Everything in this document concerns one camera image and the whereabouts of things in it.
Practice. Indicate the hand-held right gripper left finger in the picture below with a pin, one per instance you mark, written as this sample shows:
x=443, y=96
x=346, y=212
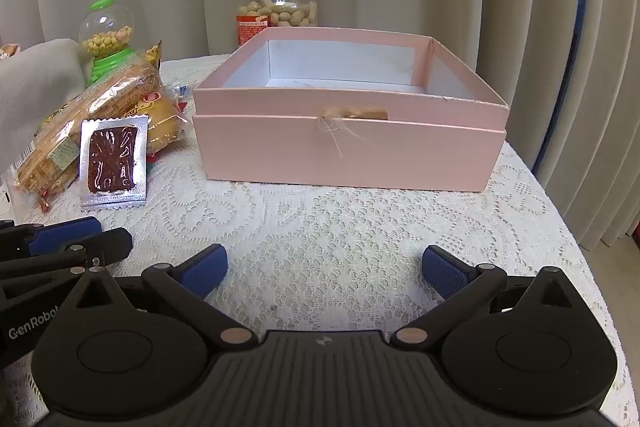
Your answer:
x=204, y=276

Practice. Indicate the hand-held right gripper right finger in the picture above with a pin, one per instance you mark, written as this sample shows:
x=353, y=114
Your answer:
x=446, y=272

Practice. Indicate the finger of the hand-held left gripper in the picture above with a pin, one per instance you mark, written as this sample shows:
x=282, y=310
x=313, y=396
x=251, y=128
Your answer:
x=102, y=246
x=65, y=233

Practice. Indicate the silver packet dark brown snack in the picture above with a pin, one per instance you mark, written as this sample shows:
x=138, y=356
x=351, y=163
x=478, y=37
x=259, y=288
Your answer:
x=110, y=157

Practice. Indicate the yellow bread packet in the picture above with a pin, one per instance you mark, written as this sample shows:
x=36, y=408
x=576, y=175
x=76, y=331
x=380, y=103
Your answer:
x=162, y=117

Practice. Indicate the pink cardboard box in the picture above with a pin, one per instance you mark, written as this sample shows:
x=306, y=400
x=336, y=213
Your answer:
x=350, y=152

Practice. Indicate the white packet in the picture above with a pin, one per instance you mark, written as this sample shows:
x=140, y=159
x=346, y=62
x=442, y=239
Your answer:
x=5, y=202

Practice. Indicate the white lace tablecloth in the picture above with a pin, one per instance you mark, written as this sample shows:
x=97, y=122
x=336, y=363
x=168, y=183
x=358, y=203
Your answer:
x=325, y=232

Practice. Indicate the red container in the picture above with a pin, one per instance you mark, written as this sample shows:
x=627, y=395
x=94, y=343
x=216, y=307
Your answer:
x=636, y=229

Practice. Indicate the green gumball machine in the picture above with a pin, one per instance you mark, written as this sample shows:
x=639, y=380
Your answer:
x=107, y=32

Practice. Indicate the glass peanut jar gold lid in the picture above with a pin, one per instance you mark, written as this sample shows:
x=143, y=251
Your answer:
x=280, y=12

